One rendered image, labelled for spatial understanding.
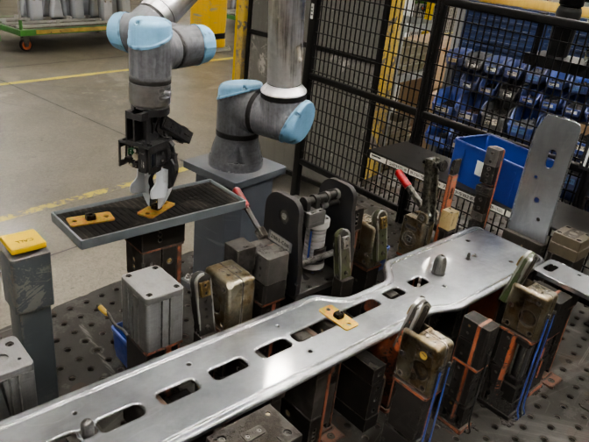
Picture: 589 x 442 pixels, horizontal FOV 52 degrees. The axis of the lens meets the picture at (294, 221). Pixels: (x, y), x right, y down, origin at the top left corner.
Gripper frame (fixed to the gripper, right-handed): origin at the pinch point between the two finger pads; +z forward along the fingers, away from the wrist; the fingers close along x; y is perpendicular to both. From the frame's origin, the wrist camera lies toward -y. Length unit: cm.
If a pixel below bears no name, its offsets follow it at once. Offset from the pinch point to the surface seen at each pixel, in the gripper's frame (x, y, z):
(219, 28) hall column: -381, -694, 88
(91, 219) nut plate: -6.5, 11.7, 1.6
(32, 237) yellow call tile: -10.7, 22.2, 2.1
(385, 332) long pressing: 49, -7, 18
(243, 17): -133, -288, 6
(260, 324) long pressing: 26.9, 3.6, 18.1
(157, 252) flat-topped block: 2.1, 2.7, 10.2
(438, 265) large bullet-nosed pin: 54, -36, 15
